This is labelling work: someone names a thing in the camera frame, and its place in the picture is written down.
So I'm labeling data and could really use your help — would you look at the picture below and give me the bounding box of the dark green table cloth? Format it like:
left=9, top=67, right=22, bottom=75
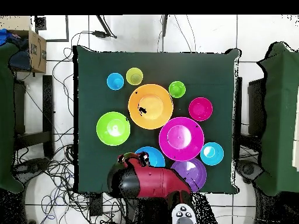
left=72, top=45, right=241, bottom=194

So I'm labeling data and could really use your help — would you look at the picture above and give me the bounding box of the blue cloth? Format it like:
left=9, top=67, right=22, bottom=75
left=0, top=28, right=15, bottom=46

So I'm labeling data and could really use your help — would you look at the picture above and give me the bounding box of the green cloth covered table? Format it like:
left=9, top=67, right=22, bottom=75
left=0, top=41, right=24, bottom=193
left=256, top=41, right=299, bottom=197

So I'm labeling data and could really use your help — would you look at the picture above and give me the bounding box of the small red bowl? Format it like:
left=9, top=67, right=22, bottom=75
left=188, top=97, right=214, bottom=122

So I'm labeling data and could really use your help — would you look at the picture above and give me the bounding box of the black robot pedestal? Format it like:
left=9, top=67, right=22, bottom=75
left=126, top=198, right=173, bottom=224

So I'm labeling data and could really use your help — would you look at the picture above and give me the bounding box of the cardboard box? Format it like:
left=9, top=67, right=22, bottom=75
left=0, top=15, right=47, bottom=74

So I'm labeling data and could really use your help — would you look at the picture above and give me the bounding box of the small cyan bowl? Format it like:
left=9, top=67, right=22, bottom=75
left=200, top=142, right=224, bottom=166

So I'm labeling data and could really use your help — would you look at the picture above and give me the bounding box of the blue bowl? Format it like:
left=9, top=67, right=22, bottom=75
left=134, top=146, right=166, bottom=168

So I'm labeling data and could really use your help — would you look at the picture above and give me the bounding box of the dark blue bag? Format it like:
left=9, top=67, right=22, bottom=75
left=8, top=38, right=32, bottom=72

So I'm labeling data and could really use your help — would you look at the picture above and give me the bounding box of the black power adapter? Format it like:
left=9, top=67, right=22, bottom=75
left=92, top=30, right=117, bottom=39

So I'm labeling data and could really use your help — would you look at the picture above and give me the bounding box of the yellow cup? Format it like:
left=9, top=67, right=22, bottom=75
left=125, top=67, right=144, bottom=86

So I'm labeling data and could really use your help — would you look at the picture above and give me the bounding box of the black pedestal foot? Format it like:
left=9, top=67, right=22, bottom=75
left=11, top=157, right=51, bottom=185
left=235, top=159, right=265, bottom=185

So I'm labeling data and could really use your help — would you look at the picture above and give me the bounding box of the blue cup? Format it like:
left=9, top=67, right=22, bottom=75
left=106, top=72, right=125, bottom=91

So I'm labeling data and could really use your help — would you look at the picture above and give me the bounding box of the black tripod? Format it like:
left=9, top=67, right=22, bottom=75
left=95, top=15, right=169, bottom=39

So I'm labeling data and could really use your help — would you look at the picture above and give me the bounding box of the purple bowl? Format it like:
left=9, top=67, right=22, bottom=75
left=171, top=157, right=208, bottom=193

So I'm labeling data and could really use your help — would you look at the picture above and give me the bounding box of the large orange bowl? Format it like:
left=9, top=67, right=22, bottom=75
left=127, top=83, right=174, bottom=130

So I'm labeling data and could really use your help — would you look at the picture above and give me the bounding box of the large magenta bowl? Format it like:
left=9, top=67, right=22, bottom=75
left=158, top=117, right=205, bottom=162

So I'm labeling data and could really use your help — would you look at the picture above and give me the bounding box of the green cup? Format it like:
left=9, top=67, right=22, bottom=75
left=168, top=80, right=187, bottom=99

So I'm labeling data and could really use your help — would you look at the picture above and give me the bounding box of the black cable bundle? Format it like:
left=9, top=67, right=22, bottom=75
left=11, top=30, right=127, bottom=224

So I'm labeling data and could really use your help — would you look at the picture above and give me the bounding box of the black power strip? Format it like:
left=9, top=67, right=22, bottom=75
left=89, top=192, right=103, bottom=216

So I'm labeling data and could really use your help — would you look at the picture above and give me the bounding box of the green bowl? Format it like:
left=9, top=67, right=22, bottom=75
left=96, top=111, right=131, bottom=147

